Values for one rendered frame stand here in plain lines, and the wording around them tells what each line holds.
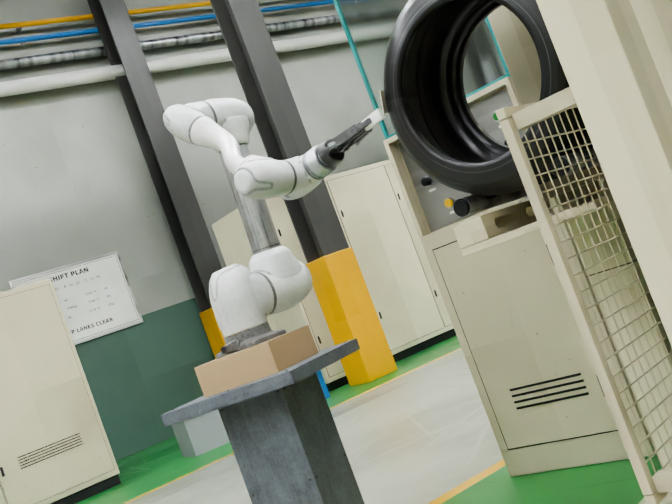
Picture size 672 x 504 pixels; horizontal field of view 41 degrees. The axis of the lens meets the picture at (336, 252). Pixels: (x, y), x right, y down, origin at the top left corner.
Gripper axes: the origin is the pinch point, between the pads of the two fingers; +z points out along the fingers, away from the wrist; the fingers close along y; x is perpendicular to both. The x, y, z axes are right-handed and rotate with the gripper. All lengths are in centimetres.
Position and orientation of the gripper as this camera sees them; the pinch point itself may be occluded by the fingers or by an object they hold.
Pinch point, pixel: (373, 119)
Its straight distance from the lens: 246.3
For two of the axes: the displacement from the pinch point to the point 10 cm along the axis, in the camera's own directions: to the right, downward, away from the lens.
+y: 6.4, -2.0, 7.4
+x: 4.4, 8.8, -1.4
